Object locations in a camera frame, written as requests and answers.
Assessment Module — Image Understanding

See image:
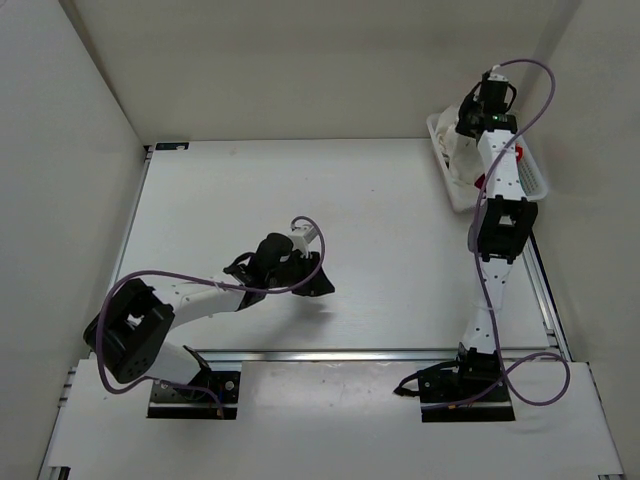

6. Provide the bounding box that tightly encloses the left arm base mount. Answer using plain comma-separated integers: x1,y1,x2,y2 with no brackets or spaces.
147,347,241,420

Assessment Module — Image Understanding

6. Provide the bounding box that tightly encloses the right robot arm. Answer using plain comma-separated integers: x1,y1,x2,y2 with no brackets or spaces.
449,72,538,400

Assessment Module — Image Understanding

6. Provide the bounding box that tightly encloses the white t shirt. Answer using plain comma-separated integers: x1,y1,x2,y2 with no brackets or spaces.
435,104,484,187

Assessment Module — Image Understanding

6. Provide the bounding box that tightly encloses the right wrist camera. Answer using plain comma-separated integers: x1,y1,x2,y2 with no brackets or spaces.
487,69,509,83

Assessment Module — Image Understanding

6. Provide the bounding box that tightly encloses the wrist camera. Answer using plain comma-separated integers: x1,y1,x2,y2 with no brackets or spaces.
288,223,318,255
487,69,509,83

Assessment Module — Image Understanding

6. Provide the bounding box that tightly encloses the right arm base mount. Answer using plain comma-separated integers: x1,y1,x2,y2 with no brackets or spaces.
394,348,515,423

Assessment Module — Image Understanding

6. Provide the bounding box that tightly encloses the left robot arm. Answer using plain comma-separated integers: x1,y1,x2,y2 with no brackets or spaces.
83,223,335,401

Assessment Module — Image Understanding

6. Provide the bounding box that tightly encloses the aluminium frame rail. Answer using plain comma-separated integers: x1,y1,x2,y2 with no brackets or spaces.
523,235,573,361

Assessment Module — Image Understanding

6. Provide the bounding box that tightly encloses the red t shirt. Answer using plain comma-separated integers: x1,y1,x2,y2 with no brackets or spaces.
474,142,523,189

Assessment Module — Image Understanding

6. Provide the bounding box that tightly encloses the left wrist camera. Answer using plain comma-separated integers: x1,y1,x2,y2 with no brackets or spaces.
288,223,318,255

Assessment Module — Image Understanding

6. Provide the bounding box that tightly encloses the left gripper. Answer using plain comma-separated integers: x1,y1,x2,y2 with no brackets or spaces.
266,249,335,297

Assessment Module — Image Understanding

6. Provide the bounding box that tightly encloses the white plastic basket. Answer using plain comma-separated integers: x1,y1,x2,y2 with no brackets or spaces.
426,113,548,213

